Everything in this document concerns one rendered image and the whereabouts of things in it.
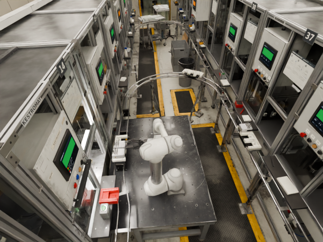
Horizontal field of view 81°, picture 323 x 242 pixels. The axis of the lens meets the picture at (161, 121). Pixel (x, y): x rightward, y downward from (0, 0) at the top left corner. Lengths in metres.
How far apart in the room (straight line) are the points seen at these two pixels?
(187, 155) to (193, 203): 0.58
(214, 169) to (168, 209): 1.30
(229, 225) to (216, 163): 0.90
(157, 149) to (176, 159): 0.98
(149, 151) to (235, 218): 1.77
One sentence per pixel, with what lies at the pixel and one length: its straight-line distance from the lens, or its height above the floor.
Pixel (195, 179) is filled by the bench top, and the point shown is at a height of 0.68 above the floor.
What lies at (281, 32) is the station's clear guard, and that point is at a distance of 2.26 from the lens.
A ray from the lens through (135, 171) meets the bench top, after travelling 2.24.
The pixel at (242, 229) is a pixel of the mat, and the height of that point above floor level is 0.01.
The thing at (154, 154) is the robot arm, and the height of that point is 1.47.
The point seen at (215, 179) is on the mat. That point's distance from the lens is 3.01.
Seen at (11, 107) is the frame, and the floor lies 2.01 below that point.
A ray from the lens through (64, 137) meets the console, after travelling 1.27.
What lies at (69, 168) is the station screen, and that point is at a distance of 1.29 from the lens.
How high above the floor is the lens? 2.54
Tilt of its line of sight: 43 degrees down
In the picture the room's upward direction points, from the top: 2 degrees counter-clockwise
